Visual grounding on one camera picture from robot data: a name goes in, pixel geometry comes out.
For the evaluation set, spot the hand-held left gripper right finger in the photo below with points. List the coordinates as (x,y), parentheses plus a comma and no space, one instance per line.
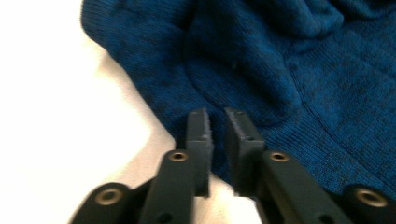
(243,140)

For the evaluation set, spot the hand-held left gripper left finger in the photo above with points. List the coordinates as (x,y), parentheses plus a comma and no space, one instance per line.
(199,140)

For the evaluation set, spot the blue knit sweater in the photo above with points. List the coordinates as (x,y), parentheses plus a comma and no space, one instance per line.
(264,62)

